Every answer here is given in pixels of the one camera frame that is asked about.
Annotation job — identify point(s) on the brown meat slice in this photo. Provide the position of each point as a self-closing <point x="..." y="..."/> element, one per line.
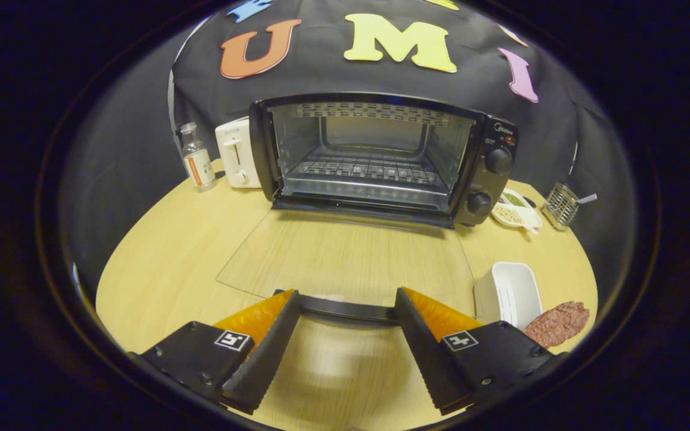
<point x="557" y="323"/>

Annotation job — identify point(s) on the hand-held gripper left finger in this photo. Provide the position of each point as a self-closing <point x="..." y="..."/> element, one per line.
<point x="270" y="353"/>

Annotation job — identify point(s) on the white divided dish with beans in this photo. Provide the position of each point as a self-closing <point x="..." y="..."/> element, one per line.
<point x="510" y="214"/>

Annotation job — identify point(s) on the clear glass bottle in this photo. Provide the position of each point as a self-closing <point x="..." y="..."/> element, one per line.
<point x="198" y="164"/>

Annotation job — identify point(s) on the metal spoon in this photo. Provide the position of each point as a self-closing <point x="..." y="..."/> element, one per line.
<point x="587" y="198"/>

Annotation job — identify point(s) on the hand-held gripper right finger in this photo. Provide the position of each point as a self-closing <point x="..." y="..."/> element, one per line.
<point x="426" y="350"/>

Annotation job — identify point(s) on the black toaster oven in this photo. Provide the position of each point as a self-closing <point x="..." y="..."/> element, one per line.
<point x="489" y="179"/>

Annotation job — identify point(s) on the white rectangular tray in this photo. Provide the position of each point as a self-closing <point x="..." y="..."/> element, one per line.
<point x="513" y="290"/>

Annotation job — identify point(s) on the white bread toaster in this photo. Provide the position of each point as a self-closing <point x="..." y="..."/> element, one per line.
<point x="231" y="155"/>

